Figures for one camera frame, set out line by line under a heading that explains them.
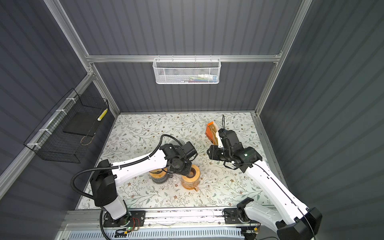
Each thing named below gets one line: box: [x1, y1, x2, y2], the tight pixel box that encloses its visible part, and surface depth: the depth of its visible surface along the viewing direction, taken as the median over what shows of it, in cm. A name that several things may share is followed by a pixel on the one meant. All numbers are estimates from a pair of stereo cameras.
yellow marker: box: [97, 108, 109, 122], surface depth 84 cm
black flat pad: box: [63, 112, 101, 137], surface depth 77 cm
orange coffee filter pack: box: [205, 121, 219, 146], surface depth 100 cm
